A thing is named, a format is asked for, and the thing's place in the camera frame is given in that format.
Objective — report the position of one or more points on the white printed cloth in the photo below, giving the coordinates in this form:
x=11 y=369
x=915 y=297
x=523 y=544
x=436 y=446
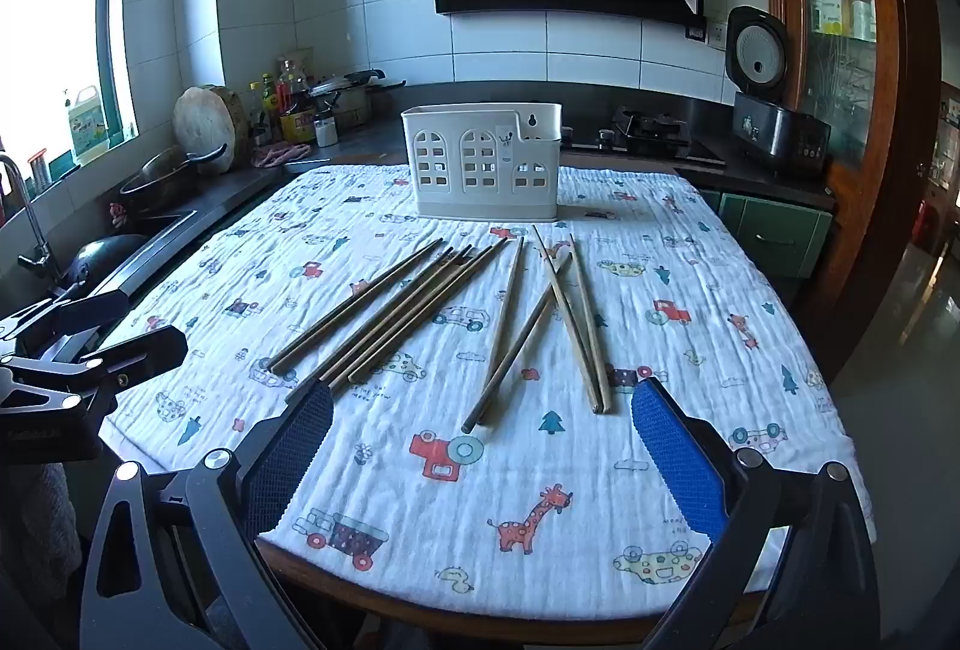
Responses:
x=420 y=530

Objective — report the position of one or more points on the metal pan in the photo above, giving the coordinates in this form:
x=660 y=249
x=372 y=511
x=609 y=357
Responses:
x=161 y=181

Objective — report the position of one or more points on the pink rag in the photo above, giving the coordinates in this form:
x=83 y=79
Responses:
x=281 y=155

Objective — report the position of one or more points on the wooden glass cabinet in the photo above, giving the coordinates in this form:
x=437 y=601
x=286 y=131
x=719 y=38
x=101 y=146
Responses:
x=892 y=95

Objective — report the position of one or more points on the window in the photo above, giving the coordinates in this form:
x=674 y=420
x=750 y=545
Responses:
x=52 y=20

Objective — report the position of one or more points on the green cabinet door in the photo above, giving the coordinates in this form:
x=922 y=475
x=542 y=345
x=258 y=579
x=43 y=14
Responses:
x=772 y=237

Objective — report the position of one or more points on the person's left forearm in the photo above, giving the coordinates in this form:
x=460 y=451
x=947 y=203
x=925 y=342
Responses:
x=45 y=530

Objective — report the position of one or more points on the white jar with black lid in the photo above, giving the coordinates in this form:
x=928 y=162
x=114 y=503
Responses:
x=325 y=132

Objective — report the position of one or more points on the round wooden cutting board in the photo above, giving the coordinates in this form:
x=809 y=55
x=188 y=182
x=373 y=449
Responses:
x=206 y=125

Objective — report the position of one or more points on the white plastic utensil holder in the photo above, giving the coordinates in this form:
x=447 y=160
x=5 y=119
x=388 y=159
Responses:
x=480 y=200

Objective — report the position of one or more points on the metal faucet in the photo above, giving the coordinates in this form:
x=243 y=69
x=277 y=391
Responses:
x=30 y=222

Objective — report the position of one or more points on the yellow-capped bottle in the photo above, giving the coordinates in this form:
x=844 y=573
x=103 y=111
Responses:
x=255 y=113
x=268 y=106

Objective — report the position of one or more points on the printed food bag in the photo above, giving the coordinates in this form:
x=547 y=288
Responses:
x=298 y=61

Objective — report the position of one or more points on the black rice cooker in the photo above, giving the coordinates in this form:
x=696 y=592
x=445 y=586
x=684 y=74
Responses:
x=780 y=132

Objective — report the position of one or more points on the metal pot with lid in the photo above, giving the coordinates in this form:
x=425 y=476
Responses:
x=349 y=102

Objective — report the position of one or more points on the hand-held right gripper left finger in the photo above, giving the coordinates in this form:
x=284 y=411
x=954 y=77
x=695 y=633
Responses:
x=289 y=455

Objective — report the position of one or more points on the detergent jug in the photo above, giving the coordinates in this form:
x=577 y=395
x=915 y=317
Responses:
x=88 y=128

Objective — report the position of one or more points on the black wok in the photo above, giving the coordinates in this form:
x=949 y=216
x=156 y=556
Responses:
x=105 y=256

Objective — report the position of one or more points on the black wall switch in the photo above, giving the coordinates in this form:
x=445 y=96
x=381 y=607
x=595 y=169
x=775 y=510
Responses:
x=696 y=31

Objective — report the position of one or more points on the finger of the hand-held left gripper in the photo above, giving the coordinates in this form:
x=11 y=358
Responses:
x=75 y=320
x=142 y=350

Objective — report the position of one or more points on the white wall socket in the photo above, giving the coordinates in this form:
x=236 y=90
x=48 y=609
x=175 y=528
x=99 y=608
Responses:
x=718 y=35

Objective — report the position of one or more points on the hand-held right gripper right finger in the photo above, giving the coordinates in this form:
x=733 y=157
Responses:
x=675 y=462

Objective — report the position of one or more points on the black gas stove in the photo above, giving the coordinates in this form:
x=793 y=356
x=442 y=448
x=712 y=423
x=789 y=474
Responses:
x=660 y=132

